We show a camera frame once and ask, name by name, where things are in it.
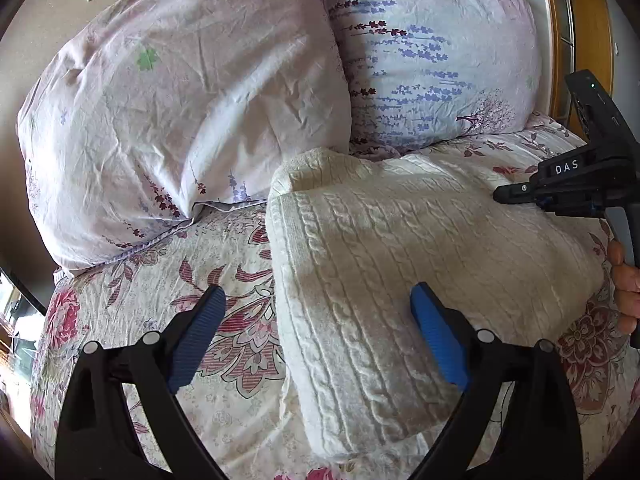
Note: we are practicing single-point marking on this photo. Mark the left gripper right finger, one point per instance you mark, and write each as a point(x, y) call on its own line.
point(540, 436)

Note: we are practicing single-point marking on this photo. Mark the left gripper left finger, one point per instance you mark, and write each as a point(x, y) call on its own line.
point(96, 437)

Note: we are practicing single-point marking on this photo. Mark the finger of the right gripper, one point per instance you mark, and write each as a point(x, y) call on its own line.
point(522, 193)

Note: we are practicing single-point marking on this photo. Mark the cream cable-knit sweater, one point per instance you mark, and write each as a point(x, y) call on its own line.
point(350, 239)

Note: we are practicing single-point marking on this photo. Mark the person's right hand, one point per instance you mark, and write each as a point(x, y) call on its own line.
point(626, 281)

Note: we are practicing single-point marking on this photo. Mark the pink lavender-print right pillow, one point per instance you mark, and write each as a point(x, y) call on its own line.
point(426, 71)

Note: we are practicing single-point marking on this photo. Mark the wooden padded headboard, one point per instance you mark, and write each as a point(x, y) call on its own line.
point(572, 35)

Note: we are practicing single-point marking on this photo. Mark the pink floral left pillow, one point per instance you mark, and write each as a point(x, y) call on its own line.
point(159, 107)

